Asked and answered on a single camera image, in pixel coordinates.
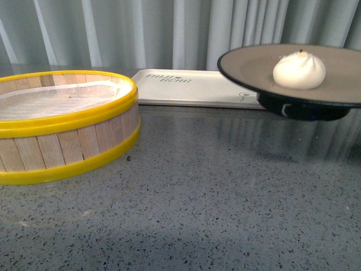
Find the brown plate with black rim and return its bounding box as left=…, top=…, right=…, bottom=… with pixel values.
left=217, top=44, right=360, bottom=121

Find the white steamed bun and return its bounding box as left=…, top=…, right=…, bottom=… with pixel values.
left=272, top=51, right=326, bottom=90

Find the white rectangular tray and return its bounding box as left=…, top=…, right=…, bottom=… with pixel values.
left=132, top=69, right=263, bottom=110

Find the grey pleated curtain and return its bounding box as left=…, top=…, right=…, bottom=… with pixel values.
left=1, top=1, right=360, bottom=70

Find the white mesh steamer liner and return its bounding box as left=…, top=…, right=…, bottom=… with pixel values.
left=1, top=81, right=132, bottom=121

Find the yellow rimmed bamboo steamer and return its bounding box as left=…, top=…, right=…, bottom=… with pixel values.
left=1, top=70, right=140, bottom=185

